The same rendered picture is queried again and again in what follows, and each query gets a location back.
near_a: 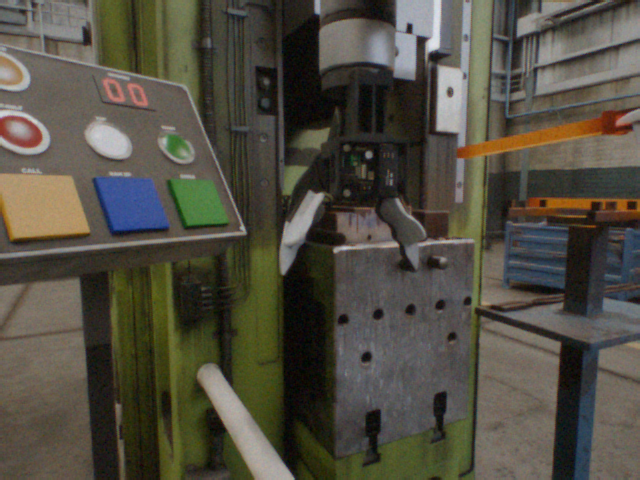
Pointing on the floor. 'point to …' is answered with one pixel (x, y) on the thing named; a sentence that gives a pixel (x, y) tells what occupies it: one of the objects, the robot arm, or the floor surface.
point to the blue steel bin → (517, 247)
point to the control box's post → (100, 373)
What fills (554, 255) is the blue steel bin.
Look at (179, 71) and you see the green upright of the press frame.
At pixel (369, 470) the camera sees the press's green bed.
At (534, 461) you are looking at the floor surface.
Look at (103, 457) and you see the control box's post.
